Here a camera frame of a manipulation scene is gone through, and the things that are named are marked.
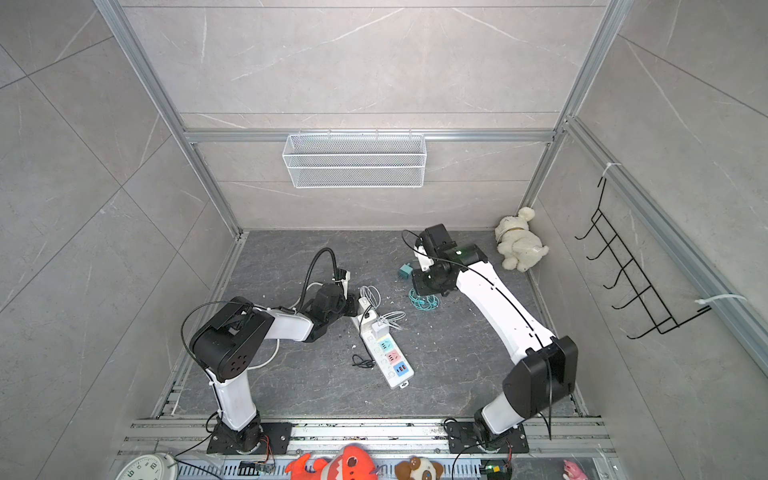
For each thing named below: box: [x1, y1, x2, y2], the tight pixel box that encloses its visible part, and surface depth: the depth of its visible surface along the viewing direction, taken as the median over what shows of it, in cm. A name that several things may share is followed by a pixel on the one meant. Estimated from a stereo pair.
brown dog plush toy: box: [395, 456, 444, 480], surface depth 69 cm
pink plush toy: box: [562, 460, 590, 480], surface depth 69 cm
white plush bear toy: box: [494, 206, 549, 273], surface depth 108 cm
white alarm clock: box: [115, 452, 179, 480], surface depth 68 cm
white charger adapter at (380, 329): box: [371, 322, 390, 339], surface depth 87 cm
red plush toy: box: [286, 445, 375, 480], surface depth 66 cm
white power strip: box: [351, 316, 415, 389], surface depth 86 cm
